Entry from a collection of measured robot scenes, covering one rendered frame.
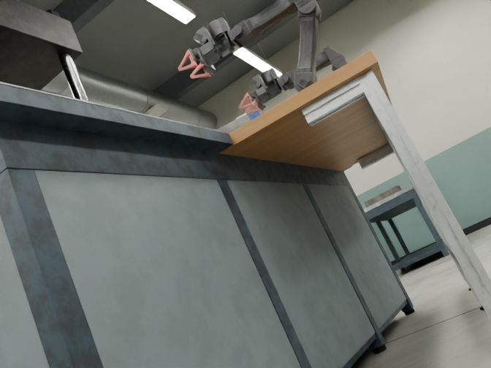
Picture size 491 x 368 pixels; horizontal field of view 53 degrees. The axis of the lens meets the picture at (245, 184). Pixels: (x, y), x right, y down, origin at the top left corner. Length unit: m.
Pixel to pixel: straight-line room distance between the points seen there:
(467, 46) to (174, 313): 7.93
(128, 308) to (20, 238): 0.21
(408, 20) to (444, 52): 0.80
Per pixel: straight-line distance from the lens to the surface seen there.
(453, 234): 1.32
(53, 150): 0.93
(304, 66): 1.69
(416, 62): 8.60
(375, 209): 5.49
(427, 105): 8.42
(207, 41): 1.88
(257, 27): 1.80
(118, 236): 0.93
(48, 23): 2.63
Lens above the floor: 0.32
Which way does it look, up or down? 14 degrees up
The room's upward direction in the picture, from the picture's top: 25 degrees counter-clockwise
